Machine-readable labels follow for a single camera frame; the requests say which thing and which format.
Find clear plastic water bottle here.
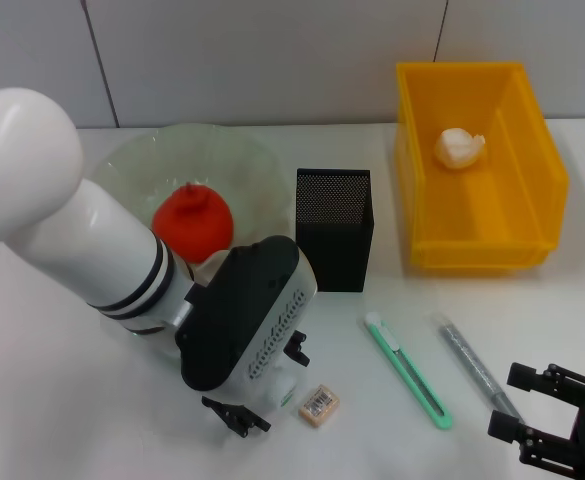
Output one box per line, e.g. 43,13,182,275
131,319,301,410

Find white paper ball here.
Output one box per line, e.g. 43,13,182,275
432,127,488,171

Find red-orange fruit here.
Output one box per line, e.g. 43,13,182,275
151,182,235,264

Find yellow plastic bin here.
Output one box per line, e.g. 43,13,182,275
395,60,571,274

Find black mesh pen holder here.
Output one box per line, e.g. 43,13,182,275
295,167,375,293

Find beige eraser with barcode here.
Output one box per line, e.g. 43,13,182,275
297,383,342,429

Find green utility knife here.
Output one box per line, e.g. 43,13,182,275
364,312,453,431

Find grey marker pen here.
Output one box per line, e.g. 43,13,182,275
429,312,526,426

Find green glass fruit plate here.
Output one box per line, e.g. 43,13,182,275
91,124,293,281

